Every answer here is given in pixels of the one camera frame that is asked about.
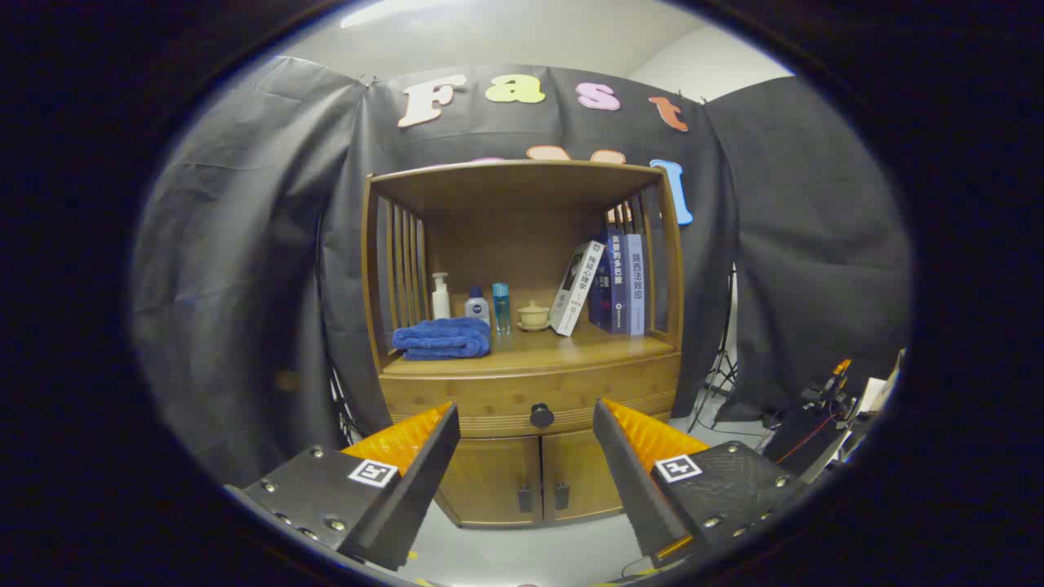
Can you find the black tripod stand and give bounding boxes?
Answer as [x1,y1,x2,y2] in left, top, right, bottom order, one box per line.
[326,359,364,445]

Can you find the white book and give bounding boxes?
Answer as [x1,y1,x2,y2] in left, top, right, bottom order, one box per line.
[550,240,607,337]

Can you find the orange-tipped black clamp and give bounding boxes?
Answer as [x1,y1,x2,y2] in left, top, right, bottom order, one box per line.
[803,359,855,408]

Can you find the wooden cabinet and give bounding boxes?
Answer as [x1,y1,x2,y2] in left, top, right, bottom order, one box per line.
[361,159,686,529]

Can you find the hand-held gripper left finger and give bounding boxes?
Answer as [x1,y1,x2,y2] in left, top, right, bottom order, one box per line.
[224,401,462,572]

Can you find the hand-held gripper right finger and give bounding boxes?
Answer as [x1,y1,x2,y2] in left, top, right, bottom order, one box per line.
[593,398,808,569]

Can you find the dark blue book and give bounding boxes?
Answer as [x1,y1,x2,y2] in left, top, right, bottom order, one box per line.
[589,228,630,333]

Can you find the pale blue book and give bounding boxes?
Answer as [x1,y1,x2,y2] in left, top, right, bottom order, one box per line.
[624,233,647,337]

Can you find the folded blue towel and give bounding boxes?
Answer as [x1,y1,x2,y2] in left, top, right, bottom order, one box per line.
[392,317,493,361]

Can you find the wooden cabinet door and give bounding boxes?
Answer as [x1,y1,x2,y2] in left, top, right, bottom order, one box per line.
[541,428,626,523]
[436,436,543,527]

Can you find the black equipment case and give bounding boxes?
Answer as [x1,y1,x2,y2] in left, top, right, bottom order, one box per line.
[763,399,853,482]

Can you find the wooden countertop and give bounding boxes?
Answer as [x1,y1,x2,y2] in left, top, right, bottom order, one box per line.
[382,322,678,377]

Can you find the white papers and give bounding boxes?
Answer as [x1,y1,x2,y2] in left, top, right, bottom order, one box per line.
[856,351,906,417]

